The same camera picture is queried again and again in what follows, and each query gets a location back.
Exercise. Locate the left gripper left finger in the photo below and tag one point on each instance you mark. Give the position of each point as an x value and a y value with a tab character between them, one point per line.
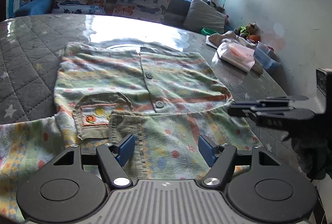
112	158

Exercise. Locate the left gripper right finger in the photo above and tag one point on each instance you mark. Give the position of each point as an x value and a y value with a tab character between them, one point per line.
220	160

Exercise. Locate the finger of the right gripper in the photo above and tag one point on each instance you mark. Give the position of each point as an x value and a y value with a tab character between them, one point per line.
246	111
272	101

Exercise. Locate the green patterned child jacket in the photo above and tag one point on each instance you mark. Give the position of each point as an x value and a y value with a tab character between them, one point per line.
165	99

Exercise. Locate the clear plastic storage box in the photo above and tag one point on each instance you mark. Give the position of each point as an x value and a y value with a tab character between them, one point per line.
265	56

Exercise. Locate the pink tissue pack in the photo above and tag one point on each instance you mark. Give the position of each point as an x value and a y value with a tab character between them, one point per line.
237	55

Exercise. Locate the teddy bear toy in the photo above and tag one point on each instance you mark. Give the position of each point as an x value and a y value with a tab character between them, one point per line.
248	32

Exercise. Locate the cream crumpled garment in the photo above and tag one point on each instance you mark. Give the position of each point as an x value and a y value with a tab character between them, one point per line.
230	36

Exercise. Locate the green plastic bowl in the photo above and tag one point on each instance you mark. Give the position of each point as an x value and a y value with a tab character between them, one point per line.
208	31

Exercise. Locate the grey pillow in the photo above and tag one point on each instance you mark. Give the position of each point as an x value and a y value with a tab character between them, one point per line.
201	15

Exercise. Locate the middle butterfly cushion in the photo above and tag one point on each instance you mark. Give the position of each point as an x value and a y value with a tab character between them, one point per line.
146	10

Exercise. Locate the blue sofa bench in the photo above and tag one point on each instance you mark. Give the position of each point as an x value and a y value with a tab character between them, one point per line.
174	16

